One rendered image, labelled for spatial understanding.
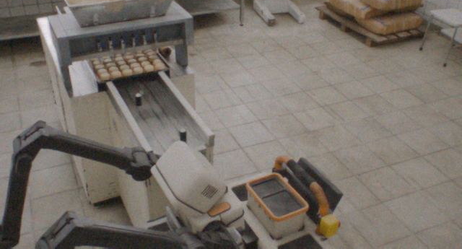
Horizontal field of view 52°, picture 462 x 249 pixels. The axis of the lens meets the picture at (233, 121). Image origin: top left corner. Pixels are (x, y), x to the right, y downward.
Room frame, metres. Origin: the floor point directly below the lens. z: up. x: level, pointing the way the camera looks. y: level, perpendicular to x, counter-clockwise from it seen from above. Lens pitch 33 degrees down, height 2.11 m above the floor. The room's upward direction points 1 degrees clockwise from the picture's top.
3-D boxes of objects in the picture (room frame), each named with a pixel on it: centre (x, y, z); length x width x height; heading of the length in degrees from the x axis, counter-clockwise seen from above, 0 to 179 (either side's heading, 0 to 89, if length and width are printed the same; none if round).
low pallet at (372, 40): (5.50, -1.63, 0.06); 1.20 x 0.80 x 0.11; 27
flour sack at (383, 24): (5.24, -1.77, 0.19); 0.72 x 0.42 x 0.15; 119
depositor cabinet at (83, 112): (2.91, 0.84, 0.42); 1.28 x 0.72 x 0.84; 27
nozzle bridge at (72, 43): (2.49, 0.63, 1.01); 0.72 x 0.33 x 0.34; 117
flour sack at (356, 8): (5.41, -1.43, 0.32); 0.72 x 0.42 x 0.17; 29
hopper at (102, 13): (2.49, 0.63, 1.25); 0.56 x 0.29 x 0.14; 117
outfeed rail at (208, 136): (2.66, 0.55, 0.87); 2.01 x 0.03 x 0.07; 27
